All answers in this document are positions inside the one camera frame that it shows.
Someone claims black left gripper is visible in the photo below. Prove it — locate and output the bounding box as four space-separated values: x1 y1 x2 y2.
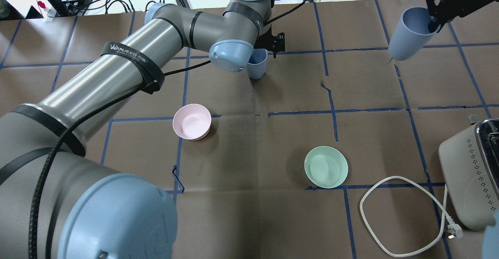
253 25 286 59

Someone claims blue cup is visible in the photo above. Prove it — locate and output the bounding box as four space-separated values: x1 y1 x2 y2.
388 7 436 61
246 48 268 80

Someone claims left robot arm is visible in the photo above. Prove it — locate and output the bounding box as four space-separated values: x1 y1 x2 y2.
1 0 273 259

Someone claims pink bowl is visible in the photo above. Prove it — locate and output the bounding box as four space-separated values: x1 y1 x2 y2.
172 104 212 141

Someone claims mint green bowl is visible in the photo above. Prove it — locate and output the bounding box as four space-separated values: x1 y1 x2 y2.
304 146 349 189

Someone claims cream toaster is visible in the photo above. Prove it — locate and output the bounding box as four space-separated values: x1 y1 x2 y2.
438 118 499 232

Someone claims white power cable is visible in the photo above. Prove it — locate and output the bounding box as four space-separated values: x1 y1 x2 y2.
359 176 464 258

